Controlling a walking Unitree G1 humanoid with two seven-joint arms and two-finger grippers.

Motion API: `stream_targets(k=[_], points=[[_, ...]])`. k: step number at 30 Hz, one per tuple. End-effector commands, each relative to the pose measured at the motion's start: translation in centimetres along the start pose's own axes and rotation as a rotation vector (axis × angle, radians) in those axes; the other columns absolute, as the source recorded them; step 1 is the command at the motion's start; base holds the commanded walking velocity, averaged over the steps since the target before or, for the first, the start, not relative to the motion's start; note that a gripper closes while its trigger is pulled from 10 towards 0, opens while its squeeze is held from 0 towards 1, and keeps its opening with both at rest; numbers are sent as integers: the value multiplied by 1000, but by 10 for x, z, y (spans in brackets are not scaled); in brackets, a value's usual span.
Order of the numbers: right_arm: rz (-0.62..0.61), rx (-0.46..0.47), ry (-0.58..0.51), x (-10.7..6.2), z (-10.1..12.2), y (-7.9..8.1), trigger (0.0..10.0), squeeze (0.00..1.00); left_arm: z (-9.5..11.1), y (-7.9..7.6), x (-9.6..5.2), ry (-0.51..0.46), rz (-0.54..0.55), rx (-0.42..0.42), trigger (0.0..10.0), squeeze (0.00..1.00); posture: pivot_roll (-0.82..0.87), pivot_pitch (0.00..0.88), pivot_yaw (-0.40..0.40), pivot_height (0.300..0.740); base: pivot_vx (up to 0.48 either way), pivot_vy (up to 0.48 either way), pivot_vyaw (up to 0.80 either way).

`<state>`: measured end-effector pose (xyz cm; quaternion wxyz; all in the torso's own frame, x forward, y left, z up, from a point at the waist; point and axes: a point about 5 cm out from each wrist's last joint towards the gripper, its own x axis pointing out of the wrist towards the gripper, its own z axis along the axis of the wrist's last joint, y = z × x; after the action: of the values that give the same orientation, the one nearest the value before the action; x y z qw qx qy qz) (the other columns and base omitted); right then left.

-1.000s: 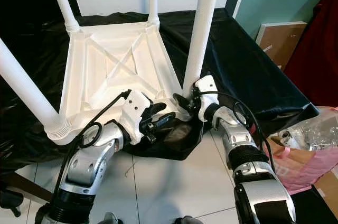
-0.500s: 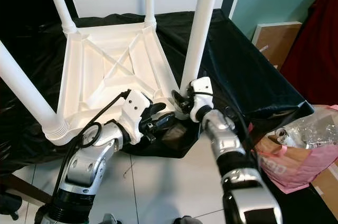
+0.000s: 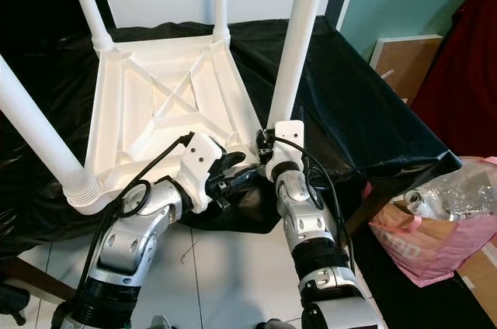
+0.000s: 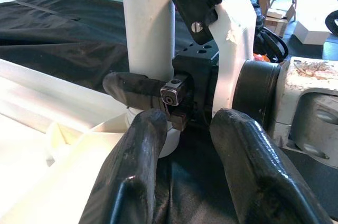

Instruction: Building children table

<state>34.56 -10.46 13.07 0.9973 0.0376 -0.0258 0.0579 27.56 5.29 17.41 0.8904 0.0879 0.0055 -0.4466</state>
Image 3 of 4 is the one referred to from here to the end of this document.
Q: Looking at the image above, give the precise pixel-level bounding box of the dark red curtain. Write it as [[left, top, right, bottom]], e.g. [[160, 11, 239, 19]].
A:
[[408, 0, 497, 159]]

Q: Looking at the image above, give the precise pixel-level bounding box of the pink shopping bag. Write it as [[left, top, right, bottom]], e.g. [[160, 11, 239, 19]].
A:
[[367, 182, 497, 287]]

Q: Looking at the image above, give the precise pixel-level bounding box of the clear plastic packaging bundle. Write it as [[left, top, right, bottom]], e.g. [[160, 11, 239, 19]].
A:
[[404, 157, 497, 221]]

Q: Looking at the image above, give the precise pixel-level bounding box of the black plastic table cover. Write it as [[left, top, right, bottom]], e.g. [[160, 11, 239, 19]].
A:
[[0, 17, 463, 260]]

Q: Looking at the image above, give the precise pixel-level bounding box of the white plastic children table top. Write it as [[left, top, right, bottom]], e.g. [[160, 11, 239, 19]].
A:
[[82, 34, 273, 213]]

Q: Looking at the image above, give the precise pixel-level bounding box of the brown cardboard box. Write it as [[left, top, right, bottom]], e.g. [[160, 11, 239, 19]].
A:
[[454, 236, 497, 303]]

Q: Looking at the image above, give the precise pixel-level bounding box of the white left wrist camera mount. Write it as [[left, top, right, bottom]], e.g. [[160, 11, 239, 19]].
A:
[[175, 132, 226, 213]]

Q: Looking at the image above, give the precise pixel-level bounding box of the brown cardboard panel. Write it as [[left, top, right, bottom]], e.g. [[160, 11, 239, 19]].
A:
[[369, 34, 445, 105]]

